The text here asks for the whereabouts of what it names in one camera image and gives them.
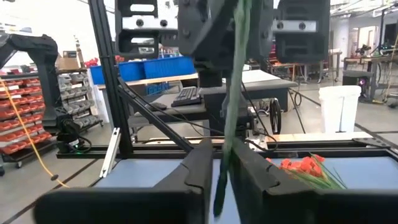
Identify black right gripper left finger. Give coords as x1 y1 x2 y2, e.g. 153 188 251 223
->
32 138 214 224

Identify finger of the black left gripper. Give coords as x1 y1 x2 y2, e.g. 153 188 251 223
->
247 0 275 63
177 0 236 71

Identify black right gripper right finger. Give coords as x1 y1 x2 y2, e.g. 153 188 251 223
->
229 139 398 224

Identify orange artificial flower bunch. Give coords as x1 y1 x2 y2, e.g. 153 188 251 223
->
266 157 299 175
278 154 348 190

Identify white artificial tulip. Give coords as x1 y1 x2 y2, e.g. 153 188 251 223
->
213 0 254 218

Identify wooden shelf board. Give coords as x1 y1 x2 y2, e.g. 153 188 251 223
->
96 73 200 91

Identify grey-blue table mat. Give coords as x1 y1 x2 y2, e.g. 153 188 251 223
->
93 156 398 224

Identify grey desk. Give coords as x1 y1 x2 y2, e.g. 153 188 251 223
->
127 70 299 138

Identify black computer mouse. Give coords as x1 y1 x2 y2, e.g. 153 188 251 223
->
146 101 168 112

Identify black keyboard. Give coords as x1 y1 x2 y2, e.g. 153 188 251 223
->
170 86 203 108

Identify cardboard box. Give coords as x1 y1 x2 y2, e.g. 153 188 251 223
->
55 51 80 71

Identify grey bin shelf rack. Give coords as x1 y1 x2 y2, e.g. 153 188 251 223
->
57 71 103 131

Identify white plastic bin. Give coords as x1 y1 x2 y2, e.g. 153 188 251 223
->
318 85 362 134

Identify red bin shelf rack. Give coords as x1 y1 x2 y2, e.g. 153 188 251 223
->
0 73 53 162

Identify black aluminium table frame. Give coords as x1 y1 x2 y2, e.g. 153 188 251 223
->
55 0 398 159

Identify silver angle bracket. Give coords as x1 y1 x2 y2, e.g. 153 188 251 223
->
99 127 121 179

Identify yellow hanging cable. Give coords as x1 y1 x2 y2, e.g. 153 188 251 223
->
0 77 71 189

